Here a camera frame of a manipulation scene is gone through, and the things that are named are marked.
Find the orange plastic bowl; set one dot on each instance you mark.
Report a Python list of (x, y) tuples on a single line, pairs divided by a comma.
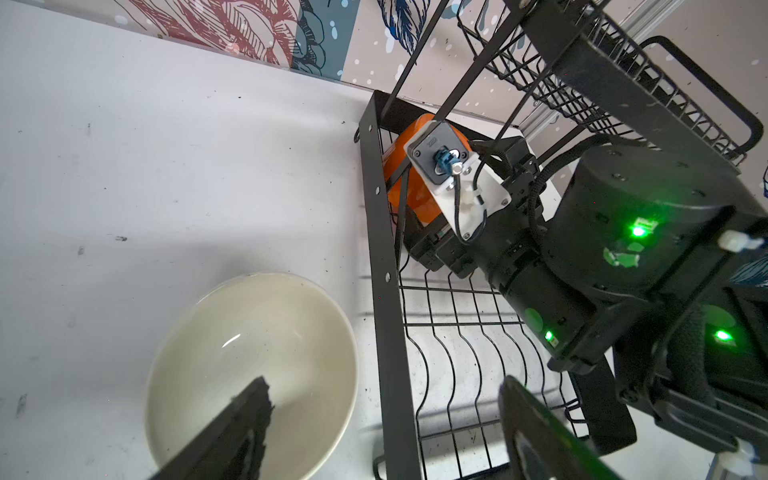
[(435, 152)]

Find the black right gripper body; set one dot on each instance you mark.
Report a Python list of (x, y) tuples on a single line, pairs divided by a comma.
[(444, 221)]

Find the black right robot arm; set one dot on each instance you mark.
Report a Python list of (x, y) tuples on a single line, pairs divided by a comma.
[(630, 265)]

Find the cream ceramic bowl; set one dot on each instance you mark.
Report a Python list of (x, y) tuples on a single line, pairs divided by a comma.
[(276, 326)]

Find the black wire dish rack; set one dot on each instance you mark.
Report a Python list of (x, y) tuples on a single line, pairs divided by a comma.
[(554, 73)]

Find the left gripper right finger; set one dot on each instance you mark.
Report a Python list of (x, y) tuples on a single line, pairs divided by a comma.
[(538, 444)]

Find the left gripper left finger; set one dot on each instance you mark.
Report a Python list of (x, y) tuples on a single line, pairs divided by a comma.
[(232, 445)]

